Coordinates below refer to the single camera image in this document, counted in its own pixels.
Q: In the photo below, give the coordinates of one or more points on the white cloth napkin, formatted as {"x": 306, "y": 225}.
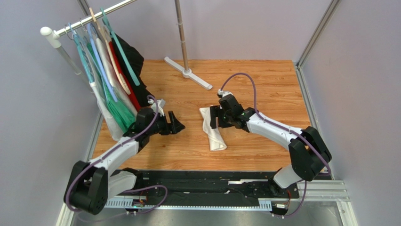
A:
{"x": 216, "y": 142}

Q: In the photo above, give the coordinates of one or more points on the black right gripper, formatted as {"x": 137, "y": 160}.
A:
{"x": 217, "y": 116}

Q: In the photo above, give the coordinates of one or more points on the black hanging garment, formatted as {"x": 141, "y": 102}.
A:
{"x": 136, "y": 61}

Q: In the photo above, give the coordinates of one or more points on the aluminium frame rail left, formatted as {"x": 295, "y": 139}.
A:
{"x": 66, "y": 216}

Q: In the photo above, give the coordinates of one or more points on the aluminium frame rail right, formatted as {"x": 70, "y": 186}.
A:
{"x": 300, "y": 65}

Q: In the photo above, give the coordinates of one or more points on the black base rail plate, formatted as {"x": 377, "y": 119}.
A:
{"x": 209, "y": 187}

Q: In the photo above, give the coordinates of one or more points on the white slotted cable duct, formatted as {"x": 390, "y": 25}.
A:
{"x": 128, "y": 203}

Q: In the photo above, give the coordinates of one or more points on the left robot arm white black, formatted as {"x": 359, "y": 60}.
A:
{"x": 92, "y": 184}

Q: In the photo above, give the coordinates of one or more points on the green hanging garment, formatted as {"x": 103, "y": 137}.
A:
{"x": 118, "y": 116}

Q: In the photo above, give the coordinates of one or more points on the blue plastic hanger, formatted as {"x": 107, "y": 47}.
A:
{"x": 92, "y": 37}

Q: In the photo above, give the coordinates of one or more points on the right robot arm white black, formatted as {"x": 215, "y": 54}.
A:
{"x": 308, "y": 152}

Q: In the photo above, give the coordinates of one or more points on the white clothes rack stand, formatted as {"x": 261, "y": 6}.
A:
{"x": 153, "y": 26}

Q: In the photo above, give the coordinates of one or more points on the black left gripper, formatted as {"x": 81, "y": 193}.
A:
{"x": 175, "y": 128}

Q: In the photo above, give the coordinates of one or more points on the wooden hanger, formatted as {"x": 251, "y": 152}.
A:
{"x": 107, "y": 38}

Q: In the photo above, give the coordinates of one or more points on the red hanging garment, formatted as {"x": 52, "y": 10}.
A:
{"x": 125, "y": 81}

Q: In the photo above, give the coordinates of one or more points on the white hanging garment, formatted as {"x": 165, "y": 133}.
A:
{"x": 100, "y": 46}

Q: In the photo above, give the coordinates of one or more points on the light teal plastic hanger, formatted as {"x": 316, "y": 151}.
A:
{"x": 82, "y": 53}

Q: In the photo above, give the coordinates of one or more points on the aluminium frame rail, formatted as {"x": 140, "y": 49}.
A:
{"x": 300, "y": 65}
{"x": 66, "y": 216}

